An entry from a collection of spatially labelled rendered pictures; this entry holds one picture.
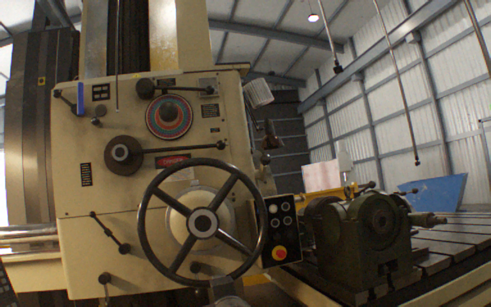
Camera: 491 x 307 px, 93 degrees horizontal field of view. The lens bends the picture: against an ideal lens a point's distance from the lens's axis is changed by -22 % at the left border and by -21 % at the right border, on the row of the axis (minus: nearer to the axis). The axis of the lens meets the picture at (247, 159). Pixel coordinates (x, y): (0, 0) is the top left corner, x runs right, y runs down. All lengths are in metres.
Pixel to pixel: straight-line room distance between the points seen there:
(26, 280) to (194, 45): 1.64
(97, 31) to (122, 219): 1.38
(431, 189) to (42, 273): 6.81
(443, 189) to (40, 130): 6.86
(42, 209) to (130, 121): 1.00
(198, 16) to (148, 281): 1.67
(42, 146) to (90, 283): 1.04
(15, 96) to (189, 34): 1.22
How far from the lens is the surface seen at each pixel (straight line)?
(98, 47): 2.04
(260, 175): 1.13
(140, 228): 0.83
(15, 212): 2.01
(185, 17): 2.10
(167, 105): 1.01
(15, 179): 2.02
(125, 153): 1.01
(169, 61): 1.92
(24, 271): 1.58
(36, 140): 1.98
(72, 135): 1.16
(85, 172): 1.12
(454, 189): 6.94
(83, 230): 1.13
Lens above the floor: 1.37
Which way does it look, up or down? 6 degrees up
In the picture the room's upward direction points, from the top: 8 degrees counter-clockwise
